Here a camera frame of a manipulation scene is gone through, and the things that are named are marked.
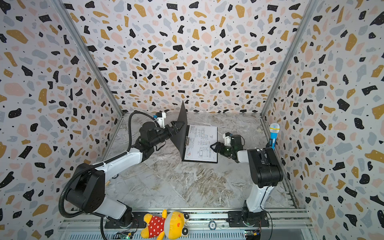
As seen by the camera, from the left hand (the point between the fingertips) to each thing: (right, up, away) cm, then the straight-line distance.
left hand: (182, 123), depth 78 cm
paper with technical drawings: (+9, -10, +28) cm, 31 cm away
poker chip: (+15, -50, -5) cm, 53 cm away
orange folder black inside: (-4, -10, +16) cm, 19 cm away
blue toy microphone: (+49, -3, +1) cm, 49 cm away
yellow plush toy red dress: (-7, -46, -11) cm, 48 cm away
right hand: (+17, -14, +18) cm, 29 cm away
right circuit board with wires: (+34, -53, -7) cm, 64 cm away
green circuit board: (-27, -53, -8) cm, 60 cm away
